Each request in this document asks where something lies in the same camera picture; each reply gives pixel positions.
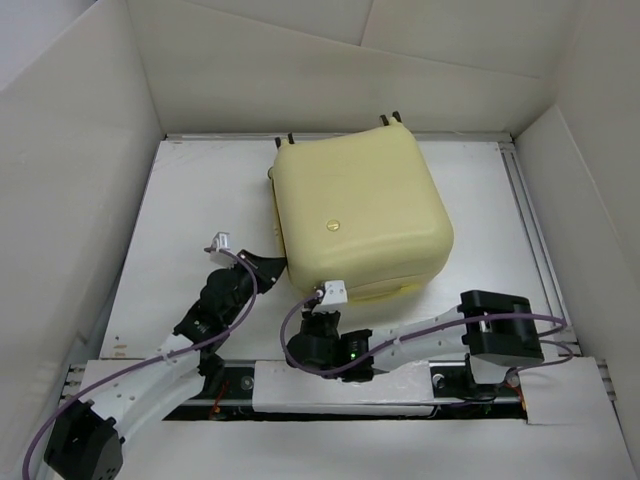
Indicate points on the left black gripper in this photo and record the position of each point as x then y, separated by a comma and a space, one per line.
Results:
268, 270

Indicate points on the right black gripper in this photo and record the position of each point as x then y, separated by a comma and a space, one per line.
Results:
309, 318

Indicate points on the yellow hard-shell suitcase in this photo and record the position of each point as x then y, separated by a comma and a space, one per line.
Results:
361, 208

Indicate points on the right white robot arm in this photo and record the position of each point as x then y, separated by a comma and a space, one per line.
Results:
495, 333

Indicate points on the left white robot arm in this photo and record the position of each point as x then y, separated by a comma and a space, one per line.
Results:
92, 430

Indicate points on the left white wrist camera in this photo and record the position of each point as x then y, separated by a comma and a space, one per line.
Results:
219, 250

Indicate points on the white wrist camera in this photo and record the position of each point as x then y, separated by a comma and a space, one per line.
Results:
219, 250
331, 294

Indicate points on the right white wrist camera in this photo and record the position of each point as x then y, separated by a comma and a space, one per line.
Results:
331, 294

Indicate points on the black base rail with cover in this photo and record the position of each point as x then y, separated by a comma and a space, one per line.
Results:
426, 390

